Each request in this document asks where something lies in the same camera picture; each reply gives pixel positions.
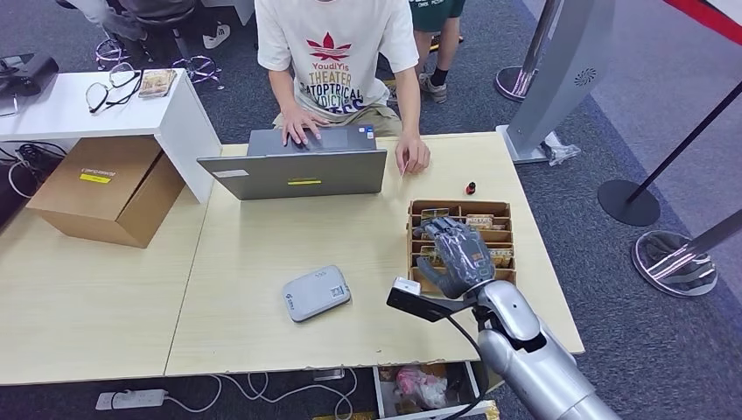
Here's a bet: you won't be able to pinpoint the black eyeglasses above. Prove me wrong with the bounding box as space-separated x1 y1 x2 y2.
85 61 145 115

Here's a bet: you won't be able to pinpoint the white storage bin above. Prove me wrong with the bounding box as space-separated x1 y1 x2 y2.
372 361 494 420

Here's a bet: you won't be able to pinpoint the black stanchion post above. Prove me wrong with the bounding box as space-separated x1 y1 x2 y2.
597 80 742 228

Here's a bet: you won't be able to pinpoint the black keyboard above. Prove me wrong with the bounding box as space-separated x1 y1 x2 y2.
430 34 465 53

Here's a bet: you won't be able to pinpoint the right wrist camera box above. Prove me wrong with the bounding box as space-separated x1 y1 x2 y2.
386 276 482 324

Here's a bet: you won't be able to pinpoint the clear plastic wrap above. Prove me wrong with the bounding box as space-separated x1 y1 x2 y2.
542 131 583 168

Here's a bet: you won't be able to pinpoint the white power strip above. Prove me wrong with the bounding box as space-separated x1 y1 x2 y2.
94 388 168 411

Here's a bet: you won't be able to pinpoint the chrome stanchion post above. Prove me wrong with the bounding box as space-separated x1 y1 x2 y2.
493 0 566 104
630 209 742 299

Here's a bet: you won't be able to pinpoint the silver kiosk stand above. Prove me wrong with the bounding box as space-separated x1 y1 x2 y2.
497 0 619 168

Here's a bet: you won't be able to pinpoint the black device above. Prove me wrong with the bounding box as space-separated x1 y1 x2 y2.
0 52 60 99

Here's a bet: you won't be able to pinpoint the person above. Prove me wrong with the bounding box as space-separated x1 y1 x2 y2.
255 0 432 176
408 0 466 106
58 0 232 53

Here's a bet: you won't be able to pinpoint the red barrier belt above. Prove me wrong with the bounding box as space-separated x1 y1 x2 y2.
662 0 742 46

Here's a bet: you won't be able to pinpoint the white cable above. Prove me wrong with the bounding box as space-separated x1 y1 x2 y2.
164 367 360 420

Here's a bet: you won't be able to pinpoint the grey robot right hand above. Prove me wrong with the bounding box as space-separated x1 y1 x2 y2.
414 217 498 301

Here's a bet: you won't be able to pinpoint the cardboard box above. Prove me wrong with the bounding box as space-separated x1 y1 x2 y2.
25 135 186 249

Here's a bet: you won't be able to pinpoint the black office chair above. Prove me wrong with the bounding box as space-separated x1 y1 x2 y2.
95 0 226 92

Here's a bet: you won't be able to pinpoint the wooden card organizer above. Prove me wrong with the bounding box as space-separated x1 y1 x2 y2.
406 199 518 301

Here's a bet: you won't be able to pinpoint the grey card reader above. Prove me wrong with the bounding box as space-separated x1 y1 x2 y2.
282 265 353 324

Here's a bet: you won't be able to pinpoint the person's left hand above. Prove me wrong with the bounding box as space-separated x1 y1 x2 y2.
395 134 432 176

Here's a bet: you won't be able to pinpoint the black cable bundle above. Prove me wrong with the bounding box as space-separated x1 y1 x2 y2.
0 140 69 200

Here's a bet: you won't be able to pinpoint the grey laptop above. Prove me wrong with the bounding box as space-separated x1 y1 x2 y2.
196 124 389 202

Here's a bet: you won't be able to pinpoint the person's right hand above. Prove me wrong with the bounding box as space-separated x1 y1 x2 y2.
281 107 332 147

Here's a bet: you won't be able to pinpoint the pink plastic bag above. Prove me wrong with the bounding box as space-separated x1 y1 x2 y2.
396 367 451 410

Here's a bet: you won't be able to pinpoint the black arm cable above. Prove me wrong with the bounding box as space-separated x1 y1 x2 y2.
443 312 494 420

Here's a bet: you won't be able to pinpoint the white side table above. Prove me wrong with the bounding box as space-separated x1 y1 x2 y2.
0 68 224 205

